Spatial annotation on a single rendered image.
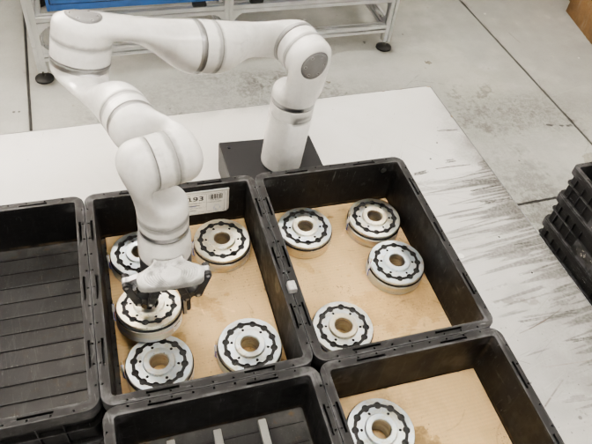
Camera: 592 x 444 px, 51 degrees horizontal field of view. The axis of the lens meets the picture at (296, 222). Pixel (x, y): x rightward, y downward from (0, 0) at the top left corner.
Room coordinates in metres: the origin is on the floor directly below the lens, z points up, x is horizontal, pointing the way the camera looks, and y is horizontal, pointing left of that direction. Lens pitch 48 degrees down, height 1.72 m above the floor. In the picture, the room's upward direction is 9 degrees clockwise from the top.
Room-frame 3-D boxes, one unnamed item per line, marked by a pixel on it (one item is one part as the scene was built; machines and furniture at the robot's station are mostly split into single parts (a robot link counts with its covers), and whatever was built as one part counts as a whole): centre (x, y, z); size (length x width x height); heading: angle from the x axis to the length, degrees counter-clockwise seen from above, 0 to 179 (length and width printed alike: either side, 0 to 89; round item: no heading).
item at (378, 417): (0.40, -0.17, 0.86); 0.05 x 0.05 x 0.01
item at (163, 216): (0.55, 0.19, 1.15); 0.09 x 0.07 x 0.15; 127
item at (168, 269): (0.53, 0.17, 1.05); 0.11 x 0.09 x 0.06; 22
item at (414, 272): (0.72, -0.19, 0.86); 0.10 x 0.10 x 0.01
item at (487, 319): (0.70, -0.12, 0.92); 0.40 x 0.30 x 0.02; 22
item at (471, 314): (0.70, -0.12, 0.87); 0.40 x 0.30 x 0.11; 22
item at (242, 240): (0.71, 0.13, 0.86); 0.10 x 0.10 x 0.01
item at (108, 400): (0.58, 0.16, 0.92); 0.40 x 0.30 x 0.02; 22
